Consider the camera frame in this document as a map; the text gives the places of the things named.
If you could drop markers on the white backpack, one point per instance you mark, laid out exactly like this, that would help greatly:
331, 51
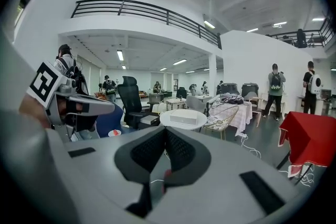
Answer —
315, 84

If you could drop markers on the white power adapter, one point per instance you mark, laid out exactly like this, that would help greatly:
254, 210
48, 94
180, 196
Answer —
241, 135

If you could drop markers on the white rectangular box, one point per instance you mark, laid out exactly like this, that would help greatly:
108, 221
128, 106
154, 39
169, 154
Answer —
183, 119

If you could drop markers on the white plate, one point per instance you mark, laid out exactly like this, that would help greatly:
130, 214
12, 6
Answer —
111, 134

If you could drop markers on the black table frame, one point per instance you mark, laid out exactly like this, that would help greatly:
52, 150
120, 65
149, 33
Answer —
283, 162

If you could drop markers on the white round table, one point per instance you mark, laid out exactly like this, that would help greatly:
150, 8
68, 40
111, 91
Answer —
202, 119

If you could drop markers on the grey chair black legs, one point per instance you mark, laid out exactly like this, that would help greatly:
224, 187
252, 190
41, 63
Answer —
195, 103

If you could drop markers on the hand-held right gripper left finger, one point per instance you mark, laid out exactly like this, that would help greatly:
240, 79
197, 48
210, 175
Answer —
136, 154

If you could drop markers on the grey flat box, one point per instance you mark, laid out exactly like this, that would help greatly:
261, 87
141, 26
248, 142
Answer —
149, 120

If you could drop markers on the cream cloth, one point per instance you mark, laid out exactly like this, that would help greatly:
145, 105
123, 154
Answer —
183, 112

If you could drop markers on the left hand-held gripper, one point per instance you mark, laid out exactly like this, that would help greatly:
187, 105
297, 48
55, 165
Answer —
43, 84

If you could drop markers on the person's left forearm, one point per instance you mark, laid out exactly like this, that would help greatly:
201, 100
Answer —
34, 110

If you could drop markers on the red tablecloth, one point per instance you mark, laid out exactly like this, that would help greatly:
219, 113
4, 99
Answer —
309, 136

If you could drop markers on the green backpack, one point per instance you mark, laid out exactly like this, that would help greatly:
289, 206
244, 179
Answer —
276, 82

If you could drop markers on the black office chair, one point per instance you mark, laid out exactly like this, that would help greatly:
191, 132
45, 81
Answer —
130, 97

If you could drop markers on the floral seat cushion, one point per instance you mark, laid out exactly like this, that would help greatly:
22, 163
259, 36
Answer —
216, 122

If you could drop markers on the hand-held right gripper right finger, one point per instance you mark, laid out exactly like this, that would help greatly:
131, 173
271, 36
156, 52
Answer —
189, 154

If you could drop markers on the pink checked tablecloth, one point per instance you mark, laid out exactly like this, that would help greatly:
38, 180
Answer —
242, 115

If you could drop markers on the watermelon pieces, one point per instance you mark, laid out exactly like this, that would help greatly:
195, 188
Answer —
115, 132

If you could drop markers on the black balcony railing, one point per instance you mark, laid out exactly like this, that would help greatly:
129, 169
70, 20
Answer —
319, 34
168, 14

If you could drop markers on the blue padded chair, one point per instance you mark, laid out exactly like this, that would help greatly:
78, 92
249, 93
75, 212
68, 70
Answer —
110, 120

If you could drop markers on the wooden chair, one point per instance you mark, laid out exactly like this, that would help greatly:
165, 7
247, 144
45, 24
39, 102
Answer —
258, 107

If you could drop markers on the ceiling tube light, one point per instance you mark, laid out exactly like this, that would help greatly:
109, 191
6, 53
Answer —
180, 62
209, 24
120, 55

